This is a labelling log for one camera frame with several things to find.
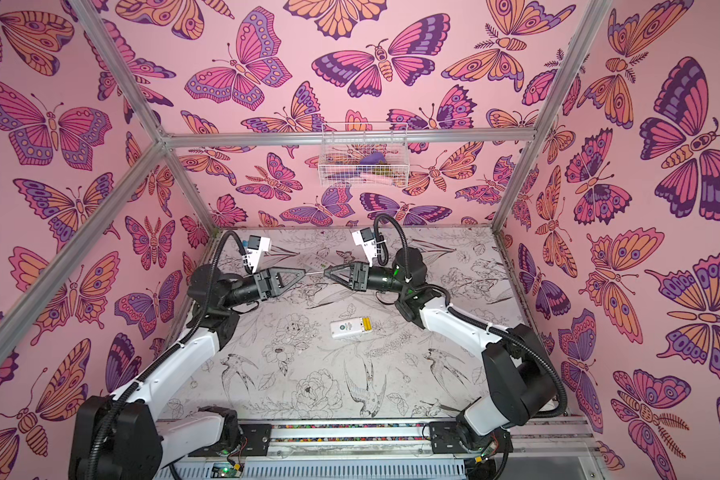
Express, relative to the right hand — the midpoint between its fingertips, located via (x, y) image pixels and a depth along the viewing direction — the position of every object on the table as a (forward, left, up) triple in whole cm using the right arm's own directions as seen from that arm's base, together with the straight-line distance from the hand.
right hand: (328, 272), depth 68 cm
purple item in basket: (+45, -10, +1) cm, 46 cm away
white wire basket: (+46, -7, +2) cm, 47 cm away
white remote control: (+2, -2, -30) cm, 30 cm away
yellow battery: (+3, -8, -30) cm, 32 cm away
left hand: (-1, +5, 0) cm, 5 cm away
